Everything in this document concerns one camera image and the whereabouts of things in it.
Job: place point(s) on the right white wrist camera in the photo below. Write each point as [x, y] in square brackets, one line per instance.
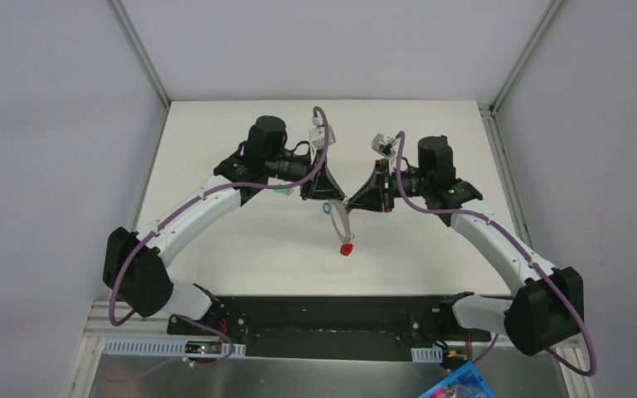
[385, 146]

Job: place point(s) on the aluminium frame rail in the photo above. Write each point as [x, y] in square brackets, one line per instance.
[136, 45]

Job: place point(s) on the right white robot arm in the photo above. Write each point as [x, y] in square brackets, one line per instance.
[547, 302]

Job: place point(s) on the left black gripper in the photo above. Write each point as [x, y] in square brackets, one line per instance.
[310, 179]

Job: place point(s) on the red tagged key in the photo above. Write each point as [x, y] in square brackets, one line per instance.
[346, 249]

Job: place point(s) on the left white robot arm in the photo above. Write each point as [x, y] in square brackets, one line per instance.
[136, 262]

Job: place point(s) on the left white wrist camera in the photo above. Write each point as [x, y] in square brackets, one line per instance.
[321, 135]

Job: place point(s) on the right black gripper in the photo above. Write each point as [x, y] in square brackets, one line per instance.
[382, 186]

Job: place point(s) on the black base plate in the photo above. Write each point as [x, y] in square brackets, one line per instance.
[360, 328]

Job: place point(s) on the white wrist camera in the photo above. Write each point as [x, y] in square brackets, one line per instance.
[385, 146]
[321, 135]

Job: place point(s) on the blue plastic bin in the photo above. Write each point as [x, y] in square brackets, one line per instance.
[465, 382]

